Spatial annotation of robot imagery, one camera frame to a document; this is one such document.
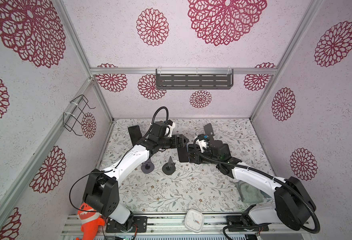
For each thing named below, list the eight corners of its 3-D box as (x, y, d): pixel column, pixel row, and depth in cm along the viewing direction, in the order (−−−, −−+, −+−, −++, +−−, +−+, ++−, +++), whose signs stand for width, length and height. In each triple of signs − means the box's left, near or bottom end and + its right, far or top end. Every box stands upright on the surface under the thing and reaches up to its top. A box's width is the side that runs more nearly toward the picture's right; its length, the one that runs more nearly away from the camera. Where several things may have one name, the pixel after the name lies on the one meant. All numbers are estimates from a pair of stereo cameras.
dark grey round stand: (162, 172, 94) (162, 166, 88) (170, 162, 98) (170, 156, 92) (170, 177, 92) (170, 171, 86) (177, 167, 96) (178, 161, 90)
